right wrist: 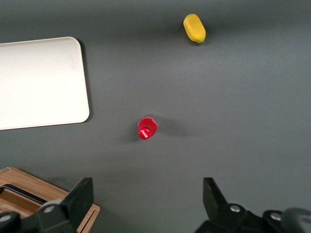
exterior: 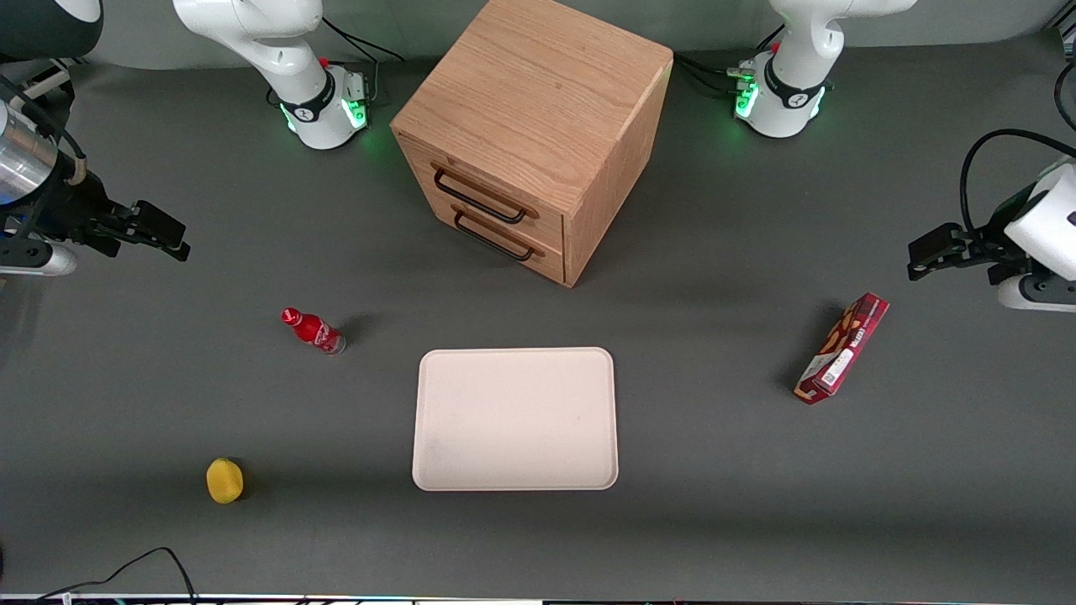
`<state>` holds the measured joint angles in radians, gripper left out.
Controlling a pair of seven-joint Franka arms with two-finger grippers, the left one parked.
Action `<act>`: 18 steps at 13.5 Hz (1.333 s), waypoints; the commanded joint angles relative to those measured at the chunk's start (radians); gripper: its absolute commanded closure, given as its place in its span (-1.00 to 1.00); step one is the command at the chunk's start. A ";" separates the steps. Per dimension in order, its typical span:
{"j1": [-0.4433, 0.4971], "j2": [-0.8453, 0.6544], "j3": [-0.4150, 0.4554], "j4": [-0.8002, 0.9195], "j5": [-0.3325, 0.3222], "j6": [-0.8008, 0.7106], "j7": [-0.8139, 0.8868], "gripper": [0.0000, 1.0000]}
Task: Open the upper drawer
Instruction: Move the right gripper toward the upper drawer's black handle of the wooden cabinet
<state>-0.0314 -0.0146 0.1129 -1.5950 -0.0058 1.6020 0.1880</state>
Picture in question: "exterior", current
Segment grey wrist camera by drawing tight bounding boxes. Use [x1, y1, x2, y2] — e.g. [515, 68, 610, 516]
[997, 272, 1076, 313]
[0, 238, 78, 278]

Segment black metal drawer handle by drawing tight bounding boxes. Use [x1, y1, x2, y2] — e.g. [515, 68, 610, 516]
[454, 210, 537, 262]
[433, 167, 530, 225]

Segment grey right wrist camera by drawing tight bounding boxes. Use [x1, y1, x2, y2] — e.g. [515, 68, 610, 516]
[0, 238, 78, 278]

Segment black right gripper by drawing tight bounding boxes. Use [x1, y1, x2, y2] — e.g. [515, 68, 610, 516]
[49, 171, 192, 261]

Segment beige plastic tray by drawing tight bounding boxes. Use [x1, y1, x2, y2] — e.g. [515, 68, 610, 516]
[412, 347, 620, 492]

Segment red soda bottle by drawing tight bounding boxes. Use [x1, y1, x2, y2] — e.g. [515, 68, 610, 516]
[281, 308, 346, 356]

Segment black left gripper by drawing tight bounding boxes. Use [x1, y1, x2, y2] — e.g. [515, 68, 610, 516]
[907, 188, 1040, 286]

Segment yellow lemon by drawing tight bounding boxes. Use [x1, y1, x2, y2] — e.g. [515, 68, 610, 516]
[206, 458, 245, 505]

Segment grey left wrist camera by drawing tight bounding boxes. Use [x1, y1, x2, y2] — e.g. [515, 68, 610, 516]
[997, 272, 1076, 313]

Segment wooden drawer cabinet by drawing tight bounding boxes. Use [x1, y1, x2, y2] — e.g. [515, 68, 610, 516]
[390, 0, 675, 289]

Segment black base cables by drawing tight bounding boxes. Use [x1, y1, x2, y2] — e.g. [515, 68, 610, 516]
[322, 17, 406, 106]
[672, 25, 787, 100]

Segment red snack box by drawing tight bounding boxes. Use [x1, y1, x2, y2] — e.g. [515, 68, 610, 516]
[794, 292, 890, 406]

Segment black cable on table edge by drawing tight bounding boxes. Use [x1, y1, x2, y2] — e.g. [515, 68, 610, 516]
[38, 547, 198, 602]

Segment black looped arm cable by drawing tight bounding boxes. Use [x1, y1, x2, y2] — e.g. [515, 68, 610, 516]
[961, 129, 1076, 238]

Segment white metal frame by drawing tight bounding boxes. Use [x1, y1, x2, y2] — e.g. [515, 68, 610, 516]
[15, 66, 76, 107]

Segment wooden drawer with handle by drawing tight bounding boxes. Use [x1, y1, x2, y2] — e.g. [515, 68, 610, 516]
[418, 187, 567, 286]
[395, 133, 567, 254]

